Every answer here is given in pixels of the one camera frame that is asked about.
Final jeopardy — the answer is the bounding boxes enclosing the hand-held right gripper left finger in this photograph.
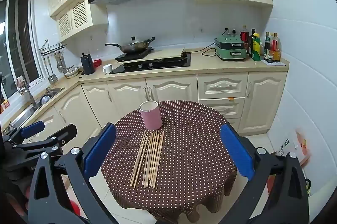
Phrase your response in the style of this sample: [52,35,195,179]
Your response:
[26,123,118,224]

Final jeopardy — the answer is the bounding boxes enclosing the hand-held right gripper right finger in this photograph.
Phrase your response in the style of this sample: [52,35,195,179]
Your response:
[219,123,310,224]

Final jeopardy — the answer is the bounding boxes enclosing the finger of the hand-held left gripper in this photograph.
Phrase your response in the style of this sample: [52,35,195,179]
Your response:
[2,120,45,145]
[13,124,78,159]

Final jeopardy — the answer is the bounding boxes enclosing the group of wooden chopsticks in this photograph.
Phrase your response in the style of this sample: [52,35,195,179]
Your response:
[130,130,165,189]

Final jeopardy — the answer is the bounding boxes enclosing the pink cylindrical cup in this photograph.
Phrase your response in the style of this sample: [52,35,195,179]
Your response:
[139,100,163,131]

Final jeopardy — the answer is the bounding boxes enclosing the person's left hand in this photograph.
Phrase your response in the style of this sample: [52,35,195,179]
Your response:
[5,187,29,215]

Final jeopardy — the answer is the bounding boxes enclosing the steel kitchen sink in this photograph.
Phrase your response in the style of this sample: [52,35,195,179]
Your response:
[11,87,66,130]

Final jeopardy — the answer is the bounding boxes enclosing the metal faucet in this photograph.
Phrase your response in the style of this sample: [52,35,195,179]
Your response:
[25,80,37,109]

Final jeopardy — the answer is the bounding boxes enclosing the steel pot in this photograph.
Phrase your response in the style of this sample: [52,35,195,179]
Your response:
[39,94,53,107]

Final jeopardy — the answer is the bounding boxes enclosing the brown polka dot tablecloth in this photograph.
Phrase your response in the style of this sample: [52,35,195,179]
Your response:
[101,100,237,223]

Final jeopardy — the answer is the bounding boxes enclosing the metal ladle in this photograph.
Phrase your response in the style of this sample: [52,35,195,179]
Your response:
[47,56,58,84]

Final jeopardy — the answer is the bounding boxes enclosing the white dishes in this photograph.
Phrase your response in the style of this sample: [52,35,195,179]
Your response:
[64,66,79,79]

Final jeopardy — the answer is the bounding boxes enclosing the white printed rice bag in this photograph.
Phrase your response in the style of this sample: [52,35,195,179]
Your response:
[278,127,312,169]

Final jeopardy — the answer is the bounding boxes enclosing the red plastic stool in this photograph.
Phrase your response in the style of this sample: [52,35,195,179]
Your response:
[69,200,82,217]

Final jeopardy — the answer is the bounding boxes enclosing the metal slotted spoon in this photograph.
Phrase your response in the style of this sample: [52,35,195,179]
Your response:
[55,52,65,72]

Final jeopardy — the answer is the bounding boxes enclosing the dark blue container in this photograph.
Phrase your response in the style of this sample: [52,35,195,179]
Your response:
[80,53,96,75]

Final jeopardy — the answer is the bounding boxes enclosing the kitchen window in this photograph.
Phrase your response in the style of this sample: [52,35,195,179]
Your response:
[0,0,44,109]

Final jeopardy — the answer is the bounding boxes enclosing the beige kitchen countertop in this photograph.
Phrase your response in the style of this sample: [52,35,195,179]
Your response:
[0,54,290,135]

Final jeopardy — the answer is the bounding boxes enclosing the cream base cabinets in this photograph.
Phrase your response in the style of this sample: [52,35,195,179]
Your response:
[25,72,288,159]

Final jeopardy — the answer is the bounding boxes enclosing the black induction cooker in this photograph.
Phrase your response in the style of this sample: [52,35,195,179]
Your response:
[115,46,153,62]

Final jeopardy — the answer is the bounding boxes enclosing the black glass gas cooktop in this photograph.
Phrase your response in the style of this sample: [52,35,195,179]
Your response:
[109,53,191,75]

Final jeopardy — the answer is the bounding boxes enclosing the green electric cooker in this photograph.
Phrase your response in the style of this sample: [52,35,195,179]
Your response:
[214,34,248,61]

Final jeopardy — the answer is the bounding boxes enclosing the green bottle yellow cap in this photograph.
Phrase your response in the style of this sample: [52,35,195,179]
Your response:
[252,33,262,61]

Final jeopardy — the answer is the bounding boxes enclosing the orange sauce bottle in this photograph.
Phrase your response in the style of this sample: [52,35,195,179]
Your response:
[271,33,281,63]

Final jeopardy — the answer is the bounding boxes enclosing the steel wok with lid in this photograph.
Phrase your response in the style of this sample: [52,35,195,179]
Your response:
[105,37,156,54]

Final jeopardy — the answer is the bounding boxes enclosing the dark sauce bottle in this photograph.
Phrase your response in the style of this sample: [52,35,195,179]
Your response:
[264,32,271,61]

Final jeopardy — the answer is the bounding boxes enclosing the beige board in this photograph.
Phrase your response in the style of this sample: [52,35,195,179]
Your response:
[122,47,185,67]

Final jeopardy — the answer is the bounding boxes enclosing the dark glass bottle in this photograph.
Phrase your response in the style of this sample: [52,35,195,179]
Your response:
[249,28,257,56]

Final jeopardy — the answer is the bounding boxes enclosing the red bottle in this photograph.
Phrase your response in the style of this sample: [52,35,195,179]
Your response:
[240,25,250,52]

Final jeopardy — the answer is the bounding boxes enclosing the metal wall utensil rack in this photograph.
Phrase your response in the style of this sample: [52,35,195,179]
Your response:
[38,38,67,56]

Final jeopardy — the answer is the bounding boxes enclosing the black power cable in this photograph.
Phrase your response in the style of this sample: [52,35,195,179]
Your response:
[184,42,229,57]

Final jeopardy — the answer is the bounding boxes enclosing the small cream lattice wall cabinet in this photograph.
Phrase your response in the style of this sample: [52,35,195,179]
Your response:
[56,0,109,40]

